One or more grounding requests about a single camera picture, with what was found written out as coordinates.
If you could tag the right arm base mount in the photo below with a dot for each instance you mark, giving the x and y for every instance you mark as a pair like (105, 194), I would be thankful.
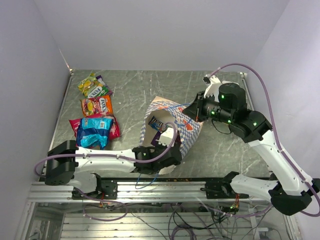
(216, 189)

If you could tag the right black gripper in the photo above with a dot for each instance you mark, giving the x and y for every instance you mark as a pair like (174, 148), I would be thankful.
(195, 110)

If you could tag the checkered paper bag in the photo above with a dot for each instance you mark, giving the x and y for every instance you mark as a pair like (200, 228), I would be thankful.
(163, 122)

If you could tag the blue snack bag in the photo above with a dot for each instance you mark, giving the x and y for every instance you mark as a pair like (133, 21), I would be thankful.
(93, 132)

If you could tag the purple snack packet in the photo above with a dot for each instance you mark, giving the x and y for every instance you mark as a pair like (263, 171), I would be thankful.
(100, 80)
(156, 138)

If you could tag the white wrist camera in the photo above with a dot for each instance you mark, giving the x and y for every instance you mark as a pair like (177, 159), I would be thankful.
(168, 137)
(212, 85)

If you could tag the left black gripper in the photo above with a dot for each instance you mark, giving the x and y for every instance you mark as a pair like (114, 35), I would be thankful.
(156, 147)

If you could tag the pink chips bag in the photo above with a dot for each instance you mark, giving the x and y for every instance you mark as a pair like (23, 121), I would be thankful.
(114, 130)

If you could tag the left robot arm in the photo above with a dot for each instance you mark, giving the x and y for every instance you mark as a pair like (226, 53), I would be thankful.
(69, 164)

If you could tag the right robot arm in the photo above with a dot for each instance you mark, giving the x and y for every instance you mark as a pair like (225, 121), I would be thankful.
(292, 190)

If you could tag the blue candy packet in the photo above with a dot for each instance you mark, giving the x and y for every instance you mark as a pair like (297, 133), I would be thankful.
(157, 124)

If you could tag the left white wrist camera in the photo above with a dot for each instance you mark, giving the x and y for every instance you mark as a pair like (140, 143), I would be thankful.
(168, 137)

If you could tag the yellow green candy bag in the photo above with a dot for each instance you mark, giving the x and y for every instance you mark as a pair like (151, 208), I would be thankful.
(91, 88)

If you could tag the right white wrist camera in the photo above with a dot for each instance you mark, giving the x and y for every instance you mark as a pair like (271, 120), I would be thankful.
(212, 85)

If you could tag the aluminium frame rail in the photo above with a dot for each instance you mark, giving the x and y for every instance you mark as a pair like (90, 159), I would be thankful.
(129, 192)

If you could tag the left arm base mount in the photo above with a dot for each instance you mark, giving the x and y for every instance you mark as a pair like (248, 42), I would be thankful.
(105, 190)

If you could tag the orange candy bag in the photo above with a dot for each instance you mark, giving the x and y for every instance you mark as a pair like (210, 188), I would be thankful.
(96, 105)

